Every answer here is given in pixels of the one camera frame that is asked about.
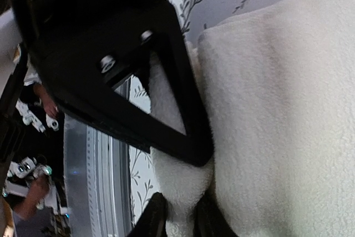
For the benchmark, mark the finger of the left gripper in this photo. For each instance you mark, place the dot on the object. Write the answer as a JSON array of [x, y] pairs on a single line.
[[129, 75]]

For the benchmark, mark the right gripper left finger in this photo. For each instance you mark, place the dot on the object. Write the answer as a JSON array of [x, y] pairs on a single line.
[[152, 222]]

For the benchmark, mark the operator bare hand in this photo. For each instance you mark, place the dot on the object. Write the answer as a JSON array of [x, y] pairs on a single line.
[[49, 105]]

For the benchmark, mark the operator second bare hand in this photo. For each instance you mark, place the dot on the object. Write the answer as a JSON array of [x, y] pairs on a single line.
[[27, 207]]

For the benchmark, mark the cream white towel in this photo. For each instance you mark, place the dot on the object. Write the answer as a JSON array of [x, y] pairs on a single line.
[[278, 86]]

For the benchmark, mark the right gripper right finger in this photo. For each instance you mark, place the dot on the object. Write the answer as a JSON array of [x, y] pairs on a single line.
[[209, 220]]

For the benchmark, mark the white teleoperation controller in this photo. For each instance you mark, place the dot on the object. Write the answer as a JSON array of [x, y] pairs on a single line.
[[46, 147]]

